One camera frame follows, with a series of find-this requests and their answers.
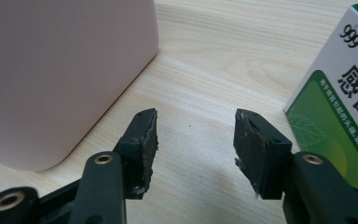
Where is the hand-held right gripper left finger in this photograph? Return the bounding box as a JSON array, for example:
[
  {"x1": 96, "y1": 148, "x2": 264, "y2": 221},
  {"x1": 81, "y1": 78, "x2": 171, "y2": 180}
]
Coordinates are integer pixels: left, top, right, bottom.
[{"x1": 114, "y1": 107, "x2": 159, "y2": 201}]

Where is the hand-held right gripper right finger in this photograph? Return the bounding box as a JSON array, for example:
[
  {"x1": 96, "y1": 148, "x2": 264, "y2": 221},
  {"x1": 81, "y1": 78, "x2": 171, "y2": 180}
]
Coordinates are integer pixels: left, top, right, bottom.
[{"x1": 233, "y1": 107, "x2": 294, "y2": 201}]

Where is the green and white medicine box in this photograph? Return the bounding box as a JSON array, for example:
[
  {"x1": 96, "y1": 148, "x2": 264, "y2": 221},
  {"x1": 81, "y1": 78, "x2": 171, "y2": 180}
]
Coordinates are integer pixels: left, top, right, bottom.
[{"x1": 282, "y1": 0, "x2": 358, "y2": 198}]

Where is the pink storage box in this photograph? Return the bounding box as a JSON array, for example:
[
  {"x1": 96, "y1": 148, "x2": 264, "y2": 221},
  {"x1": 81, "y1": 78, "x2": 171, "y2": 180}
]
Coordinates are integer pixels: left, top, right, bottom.
[{"x1": 0, "y1": 0, "x2": 159, "y2": 173}]

